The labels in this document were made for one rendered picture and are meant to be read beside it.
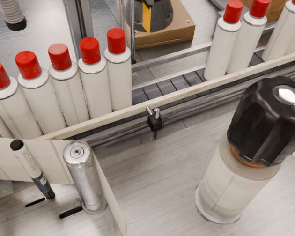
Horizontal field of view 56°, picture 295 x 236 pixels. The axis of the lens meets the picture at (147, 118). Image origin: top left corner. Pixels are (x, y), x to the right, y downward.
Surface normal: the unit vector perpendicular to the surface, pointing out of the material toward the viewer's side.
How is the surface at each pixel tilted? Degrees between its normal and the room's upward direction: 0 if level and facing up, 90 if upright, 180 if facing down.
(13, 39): 0
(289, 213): 0
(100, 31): 0
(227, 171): 92
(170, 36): 90
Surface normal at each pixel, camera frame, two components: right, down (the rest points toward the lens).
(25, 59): 0.02, -0.62
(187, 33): 0.28, 0.77
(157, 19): 0.37, 0.55
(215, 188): -0.83, 0.40
